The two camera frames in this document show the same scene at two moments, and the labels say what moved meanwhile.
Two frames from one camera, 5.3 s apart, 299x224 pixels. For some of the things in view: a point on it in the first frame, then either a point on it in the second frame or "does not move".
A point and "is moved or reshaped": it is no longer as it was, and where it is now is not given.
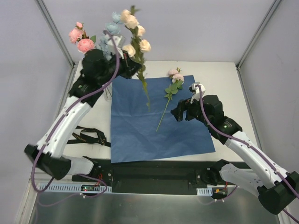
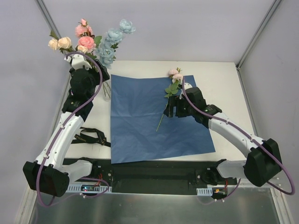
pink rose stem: x=85 y=43 is moved or reshaped
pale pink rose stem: x=177 y=79 does not move
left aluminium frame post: x=56 y=32 does not move
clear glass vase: x=107 y=92 does not move
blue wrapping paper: x=137 y=134 does not move
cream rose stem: x=129 y=19 → x=63 y=44
